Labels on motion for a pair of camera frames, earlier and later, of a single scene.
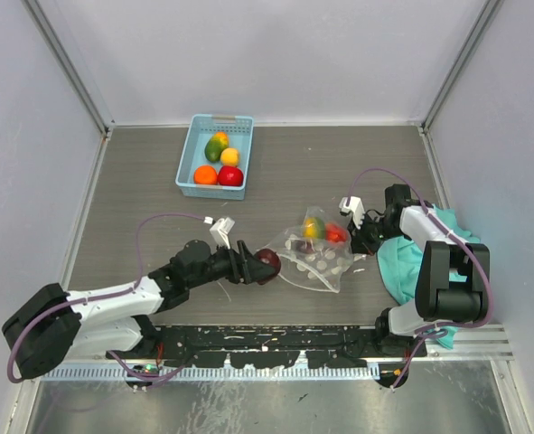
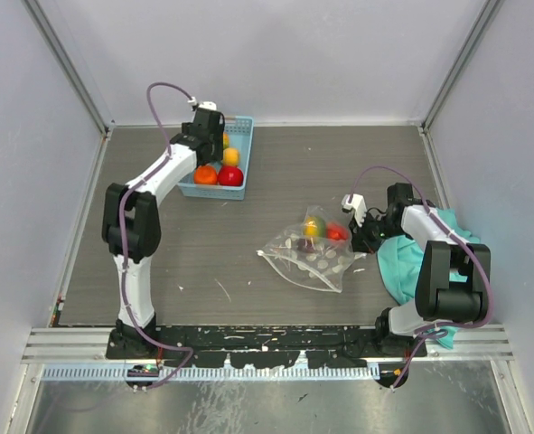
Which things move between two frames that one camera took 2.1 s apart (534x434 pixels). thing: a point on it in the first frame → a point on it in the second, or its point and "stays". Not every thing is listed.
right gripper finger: [363, 244] stays
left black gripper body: [221, 263] → [215, 154]
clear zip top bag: [318, 251] stays
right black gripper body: [378, 230] stays
